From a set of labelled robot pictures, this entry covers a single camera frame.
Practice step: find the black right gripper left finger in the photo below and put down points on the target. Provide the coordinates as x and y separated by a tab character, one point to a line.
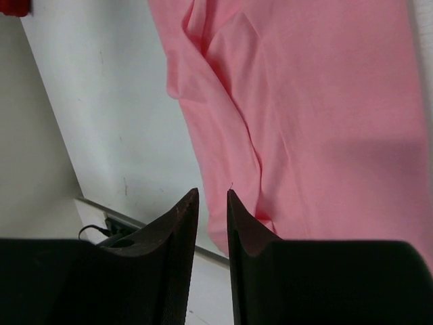
142	278

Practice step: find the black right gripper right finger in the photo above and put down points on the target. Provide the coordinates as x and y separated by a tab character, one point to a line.
276	281

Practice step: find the light pink t shirt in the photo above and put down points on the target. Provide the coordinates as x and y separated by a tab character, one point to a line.
310	110

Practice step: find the dark red folded t shirt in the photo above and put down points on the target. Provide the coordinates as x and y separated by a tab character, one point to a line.
16	8

